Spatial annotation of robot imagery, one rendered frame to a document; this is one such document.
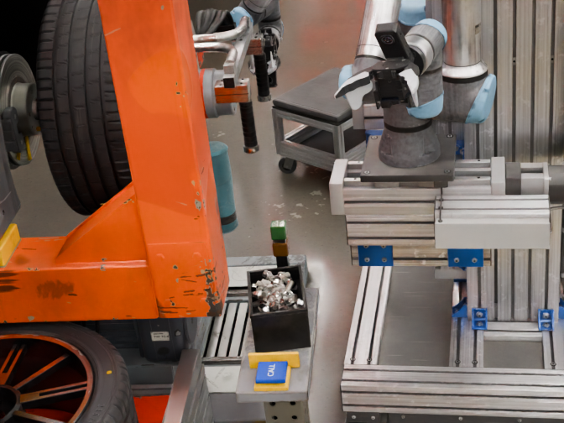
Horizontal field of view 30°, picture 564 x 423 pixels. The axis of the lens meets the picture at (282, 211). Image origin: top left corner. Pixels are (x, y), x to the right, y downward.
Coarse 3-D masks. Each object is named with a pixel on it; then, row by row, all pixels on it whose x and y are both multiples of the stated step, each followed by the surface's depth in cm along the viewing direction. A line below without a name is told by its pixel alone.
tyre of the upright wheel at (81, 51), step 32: (64, 0) 281; (96, 0) 280; (64, 32) 273; (96, 32) 271; (64, 64) 270; (96, 64) 269; (64, 96) 269; (96, 96) 268; (64, 128) 271; (96, 128) 270; (64, 160) 276; (96, 160) 275; (64, 192) 283; (96, 192) 283
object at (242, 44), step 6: (252, 24) 308; (246, 30) 302; (252, 30) 307; (240, 36) 298; (246, 36) 298; (240, 42) 294; (246, 42) 295; (240, 48) 290; (246, 48) 295; (240, 54) 286; (240, 60) 283; (240, 66) 283; (222, 78) 273; (228, 78) 272; (234, 78) 273; (228, 84) 273; (234, 84) 273
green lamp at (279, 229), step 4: (276, 220) 270; (280, 220) 269; (284, 220) 269; (272, 224) 268; (276, 224) 268; (280, 224) 268; (284, 224) 267; (272, 228) 267; (276, 228) 267; (280, 228) 267; (284, 228) 266; (272, 232) 267; (276, 232) 267; (280, 232) 267; (284, 232) 267; (272, 236) 268; (276, 236) 268; (280, 236) 268; (284, 236) 268
